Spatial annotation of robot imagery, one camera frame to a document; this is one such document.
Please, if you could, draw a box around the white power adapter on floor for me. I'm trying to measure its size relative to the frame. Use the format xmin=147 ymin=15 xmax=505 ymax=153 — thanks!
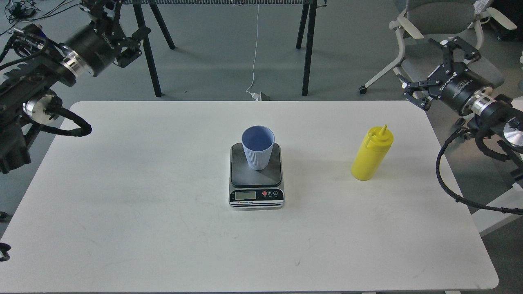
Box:
xmin=250 ymin=92 xmax=270 ymax=102

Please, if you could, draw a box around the blue ribbed plastic cup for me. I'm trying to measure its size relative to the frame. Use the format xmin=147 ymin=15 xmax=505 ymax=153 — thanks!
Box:
xmin=241 ymin=125 xmax=275 ymax=170

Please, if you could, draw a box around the white hanging cable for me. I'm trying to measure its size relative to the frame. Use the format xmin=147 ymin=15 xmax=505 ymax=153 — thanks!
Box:
xmin=246 ymin=3 xmax=260 ymax=95

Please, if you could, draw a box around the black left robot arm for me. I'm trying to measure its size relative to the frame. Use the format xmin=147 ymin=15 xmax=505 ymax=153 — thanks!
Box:
xmin=0 ymin=0 xmax=151 ymax=174

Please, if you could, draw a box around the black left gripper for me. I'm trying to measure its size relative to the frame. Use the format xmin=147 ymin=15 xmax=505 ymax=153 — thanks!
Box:
xmin=61 ymin=0 xmax=151 ymax=77

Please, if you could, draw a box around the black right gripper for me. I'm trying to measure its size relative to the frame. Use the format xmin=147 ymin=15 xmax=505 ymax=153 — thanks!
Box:
xmin=396 ymin=37 xmax=494 ymax=116

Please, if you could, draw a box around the yellow squeeze bottle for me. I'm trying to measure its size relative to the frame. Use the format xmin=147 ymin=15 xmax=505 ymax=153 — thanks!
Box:
xmin=351 ymin=124 xmax=394 ymax=181

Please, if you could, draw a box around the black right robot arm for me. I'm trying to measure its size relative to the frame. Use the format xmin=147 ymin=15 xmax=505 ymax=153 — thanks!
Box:
xmin=397 ymin=37 xmax=522 ymax=215

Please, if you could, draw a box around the black cable bundle on floor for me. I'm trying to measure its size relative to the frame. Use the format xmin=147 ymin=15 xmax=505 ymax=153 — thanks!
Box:
xmin=0 ymin=0 xmax=82 ymax=36

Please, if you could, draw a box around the grey office chair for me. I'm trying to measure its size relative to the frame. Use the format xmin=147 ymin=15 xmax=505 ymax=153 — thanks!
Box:
xmin=359 ymin=0 xmax=522 ymax=94

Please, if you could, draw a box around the black trestle table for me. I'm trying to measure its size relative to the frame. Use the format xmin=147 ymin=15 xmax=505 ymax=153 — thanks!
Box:
xmin=142 ymin=5 xmax=334 ymax=100

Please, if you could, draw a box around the white side table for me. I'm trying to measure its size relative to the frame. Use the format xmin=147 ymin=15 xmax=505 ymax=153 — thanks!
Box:
xmin=472 ymin=183 xmax=523 ymax=236

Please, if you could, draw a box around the black digital kitchen scale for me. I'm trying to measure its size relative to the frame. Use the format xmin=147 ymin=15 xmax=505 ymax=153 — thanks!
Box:
xmin=228 ymin=143 xmax=285 ymax=210

